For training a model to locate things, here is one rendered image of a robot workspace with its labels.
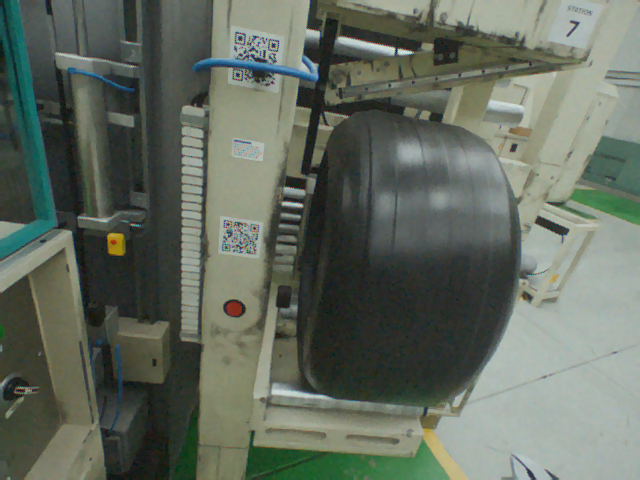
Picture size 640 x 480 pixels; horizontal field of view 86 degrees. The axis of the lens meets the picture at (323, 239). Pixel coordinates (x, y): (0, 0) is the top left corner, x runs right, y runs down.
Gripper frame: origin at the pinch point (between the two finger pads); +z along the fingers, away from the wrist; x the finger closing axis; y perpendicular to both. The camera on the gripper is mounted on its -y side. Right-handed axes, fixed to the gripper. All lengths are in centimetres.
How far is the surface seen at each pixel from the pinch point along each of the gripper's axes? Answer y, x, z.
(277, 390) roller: 24.0, -22.7, 29.7
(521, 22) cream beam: -18, 51, 64
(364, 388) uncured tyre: 1.5, -15.0, 25.2
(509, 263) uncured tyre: -16.9, 6.2, 29.9
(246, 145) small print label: -4, -11, 67
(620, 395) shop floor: 116, 172, -124
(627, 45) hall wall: 305, 1256, 122
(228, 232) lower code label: 8, -18, 59
